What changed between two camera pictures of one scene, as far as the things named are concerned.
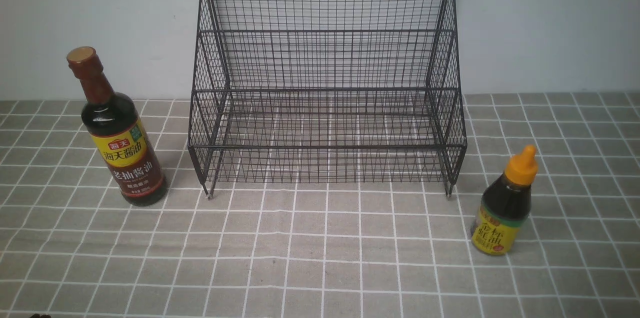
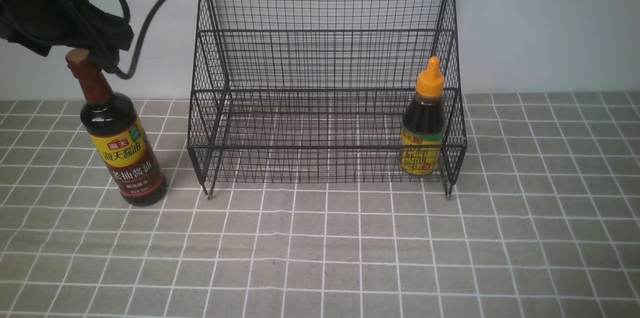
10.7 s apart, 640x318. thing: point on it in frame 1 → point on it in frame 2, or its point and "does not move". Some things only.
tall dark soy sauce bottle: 114,123 does not move
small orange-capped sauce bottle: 505,206 → 423,124
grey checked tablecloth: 69,248 does not move
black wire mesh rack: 328,76 does not move
